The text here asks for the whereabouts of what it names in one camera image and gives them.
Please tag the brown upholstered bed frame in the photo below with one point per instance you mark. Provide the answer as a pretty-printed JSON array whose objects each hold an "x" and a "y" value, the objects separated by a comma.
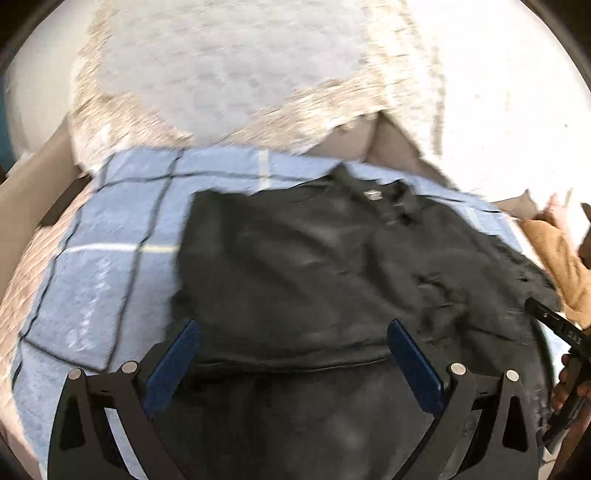
[{"x": 397, "y": 147}]

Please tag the orange-brown plush cloth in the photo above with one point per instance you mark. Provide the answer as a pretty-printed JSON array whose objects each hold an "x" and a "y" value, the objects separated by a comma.
[{"x": 558, "y": 258}]

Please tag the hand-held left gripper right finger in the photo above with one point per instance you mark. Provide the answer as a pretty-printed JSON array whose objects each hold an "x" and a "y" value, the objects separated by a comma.
[{"x": 415, "y": 364}]

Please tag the black shirt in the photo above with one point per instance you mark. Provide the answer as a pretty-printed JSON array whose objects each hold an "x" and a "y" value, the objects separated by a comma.
[{"x": 300, "y": 263}]

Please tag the blue plaid blanket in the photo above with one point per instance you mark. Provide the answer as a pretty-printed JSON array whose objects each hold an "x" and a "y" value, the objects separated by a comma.
[{"x": 106, "y": 277}]

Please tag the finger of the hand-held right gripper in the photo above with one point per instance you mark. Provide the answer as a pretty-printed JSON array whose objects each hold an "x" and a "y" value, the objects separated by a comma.
[{"x": 554, "y": 321}]

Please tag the grey quilted pillow lace trim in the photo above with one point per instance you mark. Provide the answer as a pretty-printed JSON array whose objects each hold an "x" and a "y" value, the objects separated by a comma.
[{"x": 217, "y": 69}]

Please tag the beige quilted cover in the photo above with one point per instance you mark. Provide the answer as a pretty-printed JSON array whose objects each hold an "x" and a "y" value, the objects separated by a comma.
[{"x": 32, "y": 263}]

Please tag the white textured bedspread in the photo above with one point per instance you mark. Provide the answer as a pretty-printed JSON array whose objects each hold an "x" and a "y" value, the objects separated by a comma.
[{"x": 498, "y": 92}]

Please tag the pale pink soft item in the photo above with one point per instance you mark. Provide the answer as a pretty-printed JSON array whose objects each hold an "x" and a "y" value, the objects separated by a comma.
[{"x": 558, "y": 210}]

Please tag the person's right hand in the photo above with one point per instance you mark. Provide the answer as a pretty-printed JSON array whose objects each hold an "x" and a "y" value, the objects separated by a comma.
[{"x": 562, "y": 383}]

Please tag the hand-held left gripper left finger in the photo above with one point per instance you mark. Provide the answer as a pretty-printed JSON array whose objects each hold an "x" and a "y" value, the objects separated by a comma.
[{"x": 173, "y": 364}]

